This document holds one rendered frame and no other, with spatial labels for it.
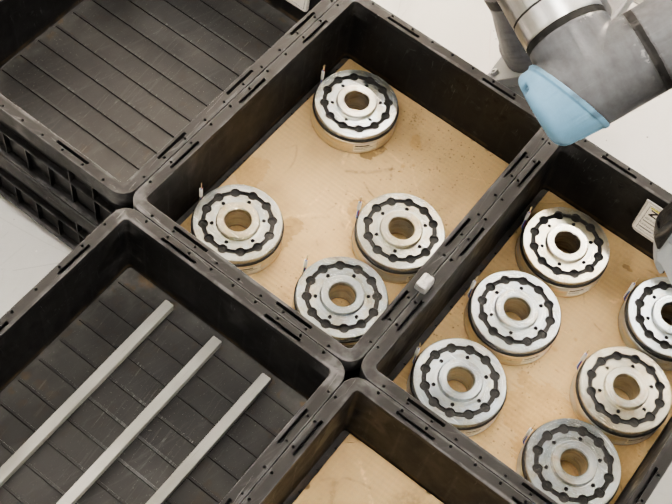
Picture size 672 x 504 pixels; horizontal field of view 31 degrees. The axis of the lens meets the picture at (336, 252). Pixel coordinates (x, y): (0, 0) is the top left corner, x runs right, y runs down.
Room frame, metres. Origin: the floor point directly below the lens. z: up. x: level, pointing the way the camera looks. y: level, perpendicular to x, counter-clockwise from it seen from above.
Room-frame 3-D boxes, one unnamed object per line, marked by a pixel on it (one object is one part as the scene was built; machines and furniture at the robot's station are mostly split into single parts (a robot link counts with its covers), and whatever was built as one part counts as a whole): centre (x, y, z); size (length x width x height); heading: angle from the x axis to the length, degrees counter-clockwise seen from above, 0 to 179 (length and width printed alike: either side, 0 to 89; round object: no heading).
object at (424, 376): (0.55, -0.16, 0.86); 0.10 x 0.10 x 0.01
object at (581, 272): (0.75, -0.25, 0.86); 0.10 x 0.10 x 0.01
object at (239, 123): (0.75, 0.00, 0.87); 0.40 x 0.30 x 0.11; 153
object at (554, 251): (0.75, -0.25, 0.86); 0.05 x 0.05 x 0.01
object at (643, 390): (0.58, -0.33, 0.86); 0.05 x 0.05 x 0.01
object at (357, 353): (0.75, 0.00, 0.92); 0.40 x 0.30 x 0.02; 153
